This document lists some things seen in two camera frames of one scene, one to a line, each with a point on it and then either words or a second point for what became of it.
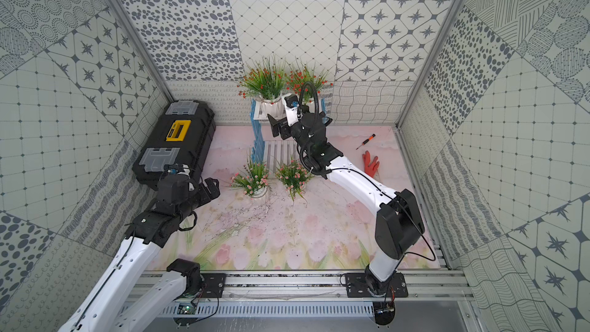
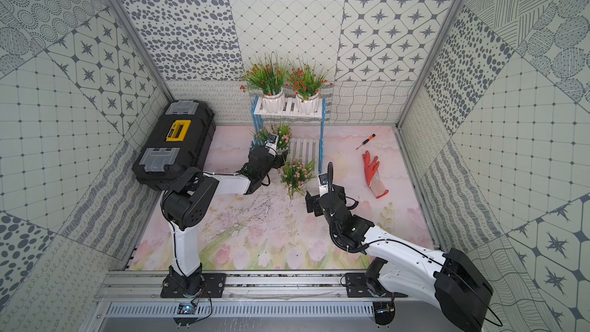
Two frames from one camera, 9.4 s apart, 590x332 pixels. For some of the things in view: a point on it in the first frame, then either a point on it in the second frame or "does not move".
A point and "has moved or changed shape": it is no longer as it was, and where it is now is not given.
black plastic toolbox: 182,136 does not move
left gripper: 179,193 -> 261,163
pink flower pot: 294,177 does not move
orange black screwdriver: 370,137 does not move
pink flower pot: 254,180 has moved or changed shape
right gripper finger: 280,126 -> 313,204
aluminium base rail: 317,287 does not move
